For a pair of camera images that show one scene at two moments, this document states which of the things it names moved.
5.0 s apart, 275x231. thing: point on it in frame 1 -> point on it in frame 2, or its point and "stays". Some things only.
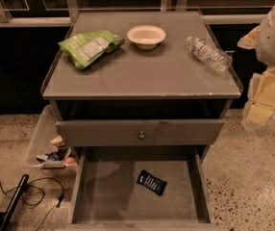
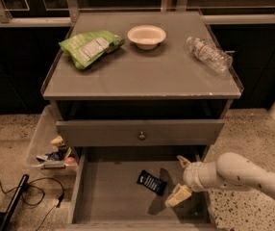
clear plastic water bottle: [208, 52] stays
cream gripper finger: [249, 40] -> [184, 162]
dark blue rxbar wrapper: [151, 182] stays
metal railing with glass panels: [53, 5] stays
